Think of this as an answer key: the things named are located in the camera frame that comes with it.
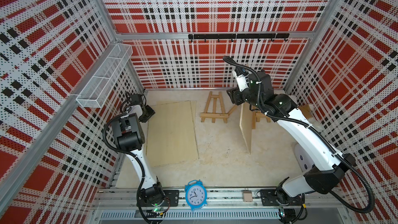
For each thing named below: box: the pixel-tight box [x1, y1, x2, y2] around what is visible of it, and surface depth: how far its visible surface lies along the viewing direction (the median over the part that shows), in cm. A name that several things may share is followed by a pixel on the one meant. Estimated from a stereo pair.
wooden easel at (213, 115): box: [200, 91, 238, 124], surface depth 107 cm
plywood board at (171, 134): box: [146, 100, 199, 167], surface depth 96 cm
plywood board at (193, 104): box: [189, 100, 197, 132], surface depth 110 cm
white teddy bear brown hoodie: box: [297, 103, 324, 132], surface depth 97 cm
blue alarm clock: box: [184, 178, 208, 212], surface depth 74 cm
